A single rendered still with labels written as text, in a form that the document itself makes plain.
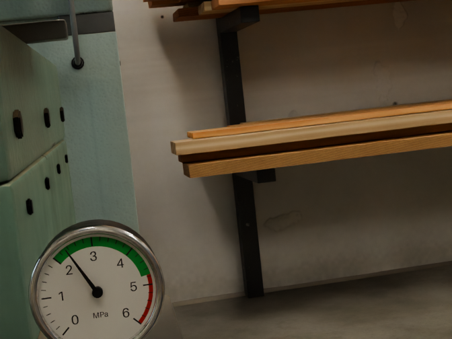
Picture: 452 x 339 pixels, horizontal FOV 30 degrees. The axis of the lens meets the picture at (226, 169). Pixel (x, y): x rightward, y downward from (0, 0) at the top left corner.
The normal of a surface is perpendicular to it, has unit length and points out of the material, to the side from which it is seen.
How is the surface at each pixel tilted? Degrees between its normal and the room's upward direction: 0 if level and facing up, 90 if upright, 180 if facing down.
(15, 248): 90
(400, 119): 90
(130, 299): 90
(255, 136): 89
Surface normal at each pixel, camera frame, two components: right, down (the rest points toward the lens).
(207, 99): 0.18, 0.07
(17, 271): 0.50, 0.03
